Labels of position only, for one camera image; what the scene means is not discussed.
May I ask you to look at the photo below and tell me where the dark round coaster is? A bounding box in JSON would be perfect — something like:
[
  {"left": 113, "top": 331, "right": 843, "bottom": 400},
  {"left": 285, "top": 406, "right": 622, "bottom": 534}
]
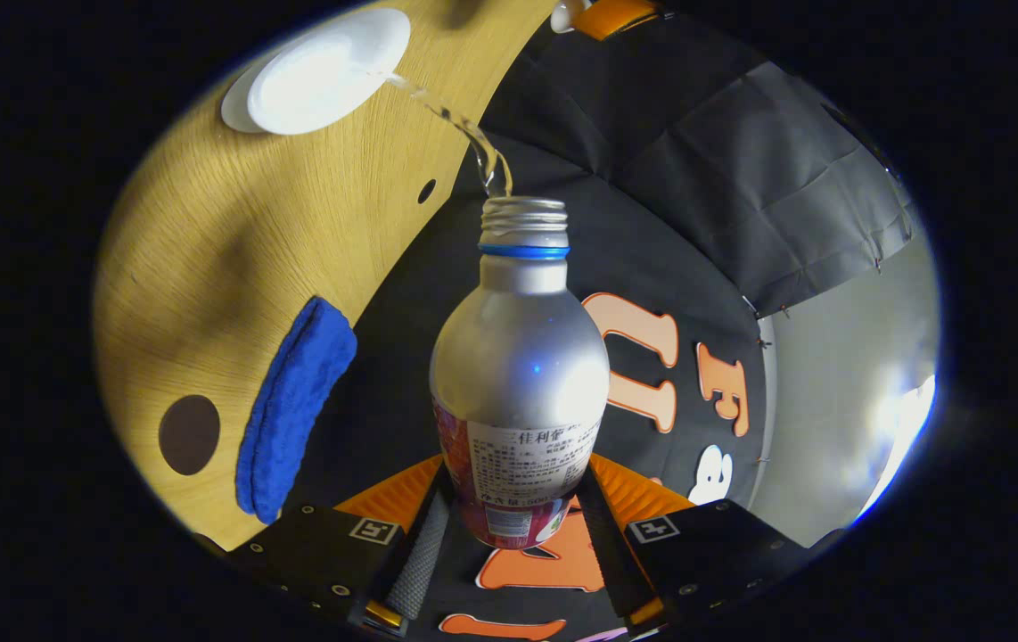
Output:
[{"left": 159, "top": 394, "right": 221, "bottom": 476}]

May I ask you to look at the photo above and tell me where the poured water stream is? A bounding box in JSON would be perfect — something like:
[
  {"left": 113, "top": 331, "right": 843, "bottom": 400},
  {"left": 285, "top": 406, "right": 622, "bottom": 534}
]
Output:
[{"left": 382, "top": 71, "right": 514, "bottom": 199}]

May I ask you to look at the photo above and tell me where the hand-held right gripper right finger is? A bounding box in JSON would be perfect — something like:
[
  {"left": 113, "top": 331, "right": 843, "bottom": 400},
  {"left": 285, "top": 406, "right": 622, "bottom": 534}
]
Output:
[{"left": 576, "top": 453, "right": 817, "bottom": 630}]

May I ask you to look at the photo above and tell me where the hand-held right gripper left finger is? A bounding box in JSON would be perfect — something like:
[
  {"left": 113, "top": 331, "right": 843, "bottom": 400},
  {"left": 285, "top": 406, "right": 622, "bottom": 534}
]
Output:
[{"left": 224, "top": 455, "right": 452, "bottom": 636}]

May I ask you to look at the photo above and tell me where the white saucer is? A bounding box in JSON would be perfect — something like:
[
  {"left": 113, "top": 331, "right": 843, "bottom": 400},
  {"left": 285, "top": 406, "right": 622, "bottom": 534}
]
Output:
[{"left": 221, "top": 55, "right": 274, "bottom": 135}]

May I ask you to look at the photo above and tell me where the white teacup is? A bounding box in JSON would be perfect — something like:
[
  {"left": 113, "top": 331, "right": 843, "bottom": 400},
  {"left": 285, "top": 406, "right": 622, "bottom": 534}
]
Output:
[{"left": 247, "top": 9, "right": 412, "bottom": 136}]

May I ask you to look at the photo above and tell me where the silver water bottle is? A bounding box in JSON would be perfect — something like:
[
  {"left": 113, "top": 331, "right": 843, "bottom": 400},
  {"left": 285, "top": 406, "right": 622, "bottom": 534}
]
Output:
[{"left": 430, "top": 196, "right": 611, "bottom": 550}]

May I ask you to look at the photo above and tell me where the blue towel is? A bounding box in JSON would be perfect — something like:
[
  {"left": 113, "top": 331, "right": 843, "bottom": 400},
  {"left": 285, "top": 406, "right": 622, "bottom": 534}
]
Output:
[{"left": 235, "top": 296, "right": 358, "bottom": 525}]

